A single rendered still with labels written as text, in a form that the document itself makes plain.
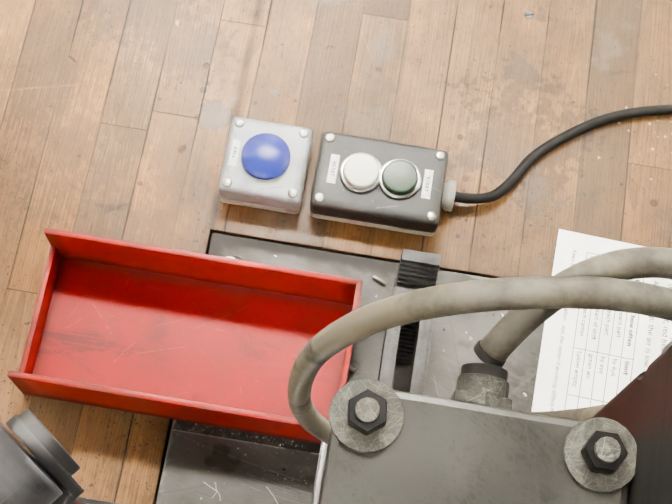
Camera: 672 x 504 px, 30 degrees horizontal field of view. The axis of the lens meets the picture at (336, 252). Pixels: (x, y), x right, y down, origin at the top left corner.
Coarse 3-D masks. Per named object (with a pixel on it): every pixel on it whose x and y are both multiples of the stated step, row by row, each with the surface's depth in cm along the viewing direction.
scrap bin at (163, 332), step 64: (64, 256) 102; (128, 256) 99; (192, 256) 97; (64, 320) 100; (128, 320) 100; (192, 320) 101; (256, 320) 101; (320, 320) 101; (64, 384) 93; (128, 384) 99; (192, 384) 99; (256, 384) 99; (320, 384) 99
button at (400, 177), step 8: (400, 160) 102; (392, 168) 102; (400, 168) 102; (408, 168) 102; (384, 176) 102; (392, 176) 102; (400, 176) 102; (408, 176) 102; (416, 176) 102; (384, 184) 102; (392, 184) 102; (400, 184) 102; (408, 184) 102; (416, 184) 102; (392, 192) 102; (400, 192) 101; (408, 192) 102
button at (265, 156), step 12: (252, 144) 102; (264, 144) 102; (276, 144) 102; (252, 156) 102; (264, 156) 102; (276, 156) 102; (288, 156) 102; (252, 168) 102; (264, 168) 102; (276, 168) 102
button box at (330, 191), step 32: (576, 128) 107; (320, 160) 103; (384, 160) 103; (416, 160) 103; (320, 192) 102; (352, 192) 102; (384, 192) 102; (416, 192) 102; (448, 192) 103; (384, 224) 103; (416, 224) 102
